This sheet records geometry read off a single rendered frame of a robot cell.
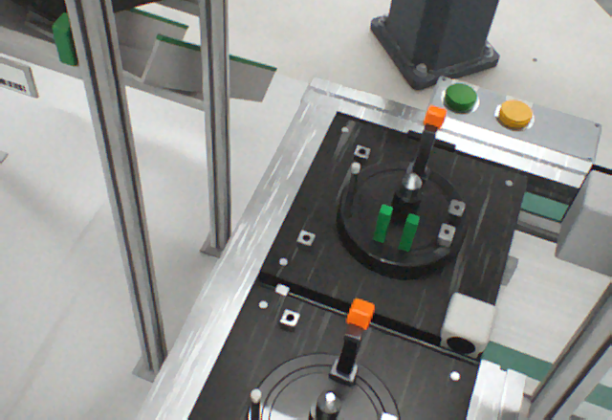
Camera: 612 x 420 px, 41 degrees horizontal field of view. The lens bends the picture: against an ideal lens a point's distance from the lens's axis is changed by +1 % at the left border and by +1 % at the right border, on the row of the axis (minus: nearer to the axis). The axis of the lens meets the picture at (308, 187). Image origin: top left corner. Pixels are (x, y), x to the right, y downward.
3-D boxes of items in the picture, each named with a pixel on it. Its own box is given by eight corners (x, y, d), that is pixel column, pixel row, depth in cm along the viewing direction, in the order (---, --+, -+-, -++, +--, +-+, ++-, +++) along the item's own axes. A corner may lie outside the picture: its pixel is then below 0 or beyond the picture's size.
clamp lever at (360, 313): (337, 358, 76) (355, 296, 72) (357, 365, 76) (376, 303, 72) (326, 384, 73) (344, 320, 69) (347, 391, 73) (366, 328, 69)
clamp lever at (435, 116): (411, 163, 91) (429, 103, 87) (428, 168, 91) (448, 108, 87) (404, 178, 88) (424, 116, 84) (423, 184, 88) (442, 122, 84)
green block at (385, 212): (376, 231, 86) (382, 203, 82) (386, 234, 86) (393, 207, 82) (372, 239, 85) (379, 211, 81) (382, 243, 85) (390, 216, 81)
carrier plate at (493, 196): (333, 124, 100) (335, 113, 98) (524, 187, 96) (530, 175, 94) (257, 280, 86) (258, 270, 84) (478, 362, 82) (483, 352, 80)
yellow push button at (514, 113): (500, 105, 104) (504, 95, 102) (531, 115, 103) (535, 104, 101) (492, 127, 101) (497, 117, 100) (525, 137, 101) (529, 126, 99)
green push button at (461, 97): (447, 89, 105) (449, 78, 103) (477, 99, 104) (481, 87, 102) (439, 110, 102) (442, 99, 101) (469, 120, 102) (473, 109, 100)
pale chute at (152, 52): (171, 58, 100) (185, 24, 99) (262, 102, 96) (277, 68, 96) (22, 23, 73) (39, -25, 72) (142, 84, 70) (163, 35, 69)
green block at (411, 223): (401, 239, 85) (408, 212, 81) (411, 243, 85) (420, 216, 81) (398, 249, 85) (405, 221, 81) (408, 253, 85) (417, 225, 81)
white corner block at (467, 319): (446, 309, 85) (453, 289, 82) (488, 324, 85) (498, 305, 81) (434, 346, 83) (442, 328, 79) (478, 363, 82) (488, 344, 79)
